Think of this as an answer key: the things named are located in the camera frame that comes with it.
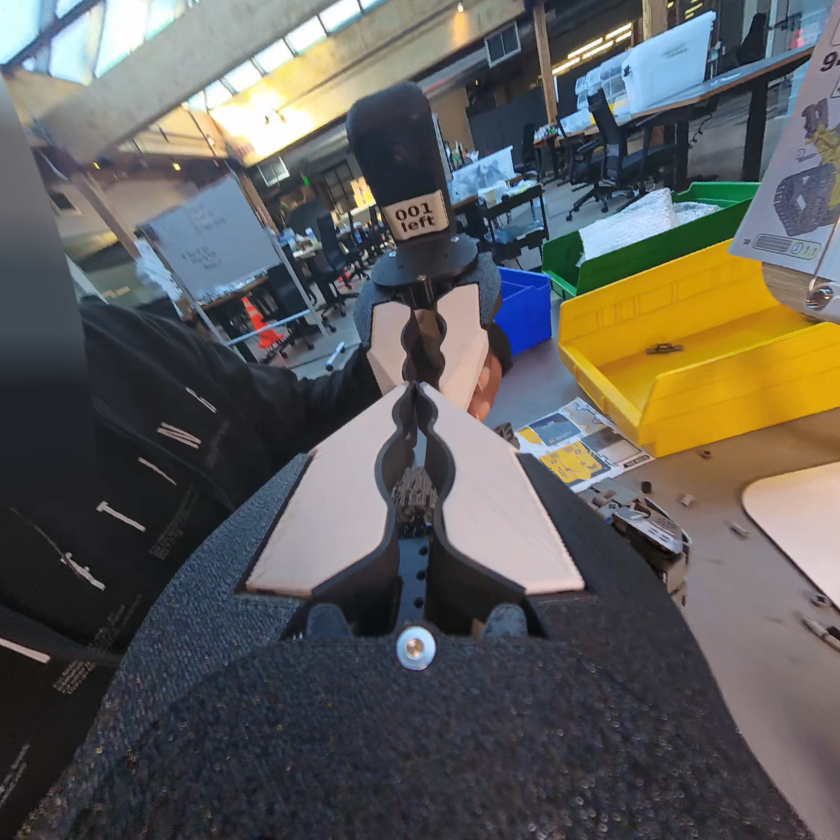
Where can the yellow brick toy robot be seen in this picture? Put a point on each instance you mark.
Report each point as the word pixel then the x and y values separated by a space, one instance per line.
pixel 643 525

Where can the yellow plastic storage bin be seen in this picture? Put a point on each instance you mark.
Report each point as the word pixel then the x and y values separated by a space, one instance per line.
pixel 689 394

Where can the whiteboard on stand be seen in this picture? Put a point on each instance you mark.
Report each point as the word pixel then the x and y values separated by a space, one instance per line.
pixel 210 243

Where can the white bubble wrap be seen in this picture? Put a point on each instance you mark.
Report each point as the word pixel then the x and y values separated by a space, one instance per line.
pixel 630 223

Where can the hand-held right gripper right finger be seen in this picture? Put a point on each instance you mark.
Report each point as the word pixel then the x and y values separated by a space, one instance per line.
pixel 505 525

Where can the grey desk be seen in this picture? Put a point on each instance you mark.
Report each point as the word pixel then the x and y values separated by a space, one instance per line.
pixel 741 656

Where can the white book stand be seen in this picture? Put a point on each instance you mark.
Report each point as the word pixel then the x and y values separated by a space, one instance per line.
pixel 800 512

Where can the orange traffic cone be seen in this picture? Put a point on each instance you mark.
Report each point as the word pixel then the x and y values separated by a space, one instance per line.
pixel 262 325

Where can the printed sticker sheet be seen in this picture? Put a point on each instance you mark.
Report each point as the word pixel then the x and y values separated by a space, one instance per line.
pixel 571 453

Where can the dark grey brick piece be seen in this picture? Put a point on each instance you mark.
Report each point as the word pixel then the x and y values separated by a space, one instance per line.
pixel 664 348

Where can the black office chair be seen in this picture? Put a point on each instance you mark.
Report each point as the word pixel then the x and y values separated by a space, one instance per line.
pixel 604 131
pixel 331 249

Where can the green plastic storage bin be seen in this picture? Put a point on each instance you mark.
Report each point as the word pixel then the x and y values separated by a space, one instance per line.
pixel 630 269

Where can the wooden background desk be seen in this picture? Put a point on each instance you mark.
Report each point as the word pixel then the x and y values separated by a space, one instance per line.
pixel 722 82

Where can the person's left hand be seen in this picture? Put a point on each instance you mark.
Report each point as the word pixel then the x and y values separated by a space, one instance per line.
pixel 485 394

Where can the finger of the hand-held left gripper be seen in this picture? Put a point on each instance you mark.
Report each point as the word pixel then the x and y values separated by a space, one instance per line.
pixel 386 341
pixel 466 328

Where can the person's left forearm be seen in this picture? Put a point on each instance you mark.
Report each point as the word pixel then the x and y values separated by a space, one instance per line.
pixel 315 394

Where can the grey brick axle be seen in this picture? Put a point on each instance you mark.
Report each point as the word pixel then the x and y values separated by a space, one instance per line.
pixel 820 630

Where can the dark small brick piece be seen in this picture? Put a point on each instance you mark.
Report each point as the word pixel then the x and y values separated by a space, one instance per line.
pixel 820 598

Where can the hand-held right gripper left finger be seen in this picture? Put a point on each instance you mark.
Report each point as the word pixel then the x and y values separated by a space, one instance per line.
pixel 315 525

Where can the open instruction booklet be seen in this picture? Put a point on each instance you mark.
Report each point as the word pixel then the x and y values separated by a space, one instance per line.
pixel 787 197

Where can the person's black printed hoodie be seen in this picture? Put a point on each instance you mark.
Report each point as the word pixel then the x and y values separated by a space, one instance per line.
pixel 131 525

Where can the blue plastic storage bin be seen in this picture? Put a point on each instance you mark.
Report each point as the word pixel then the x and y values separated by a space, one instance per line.
pixel 525 315

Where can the clear plastic storage box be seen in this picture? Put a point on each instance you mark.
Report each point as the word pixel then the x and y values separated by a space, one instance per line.
pixel 669 59

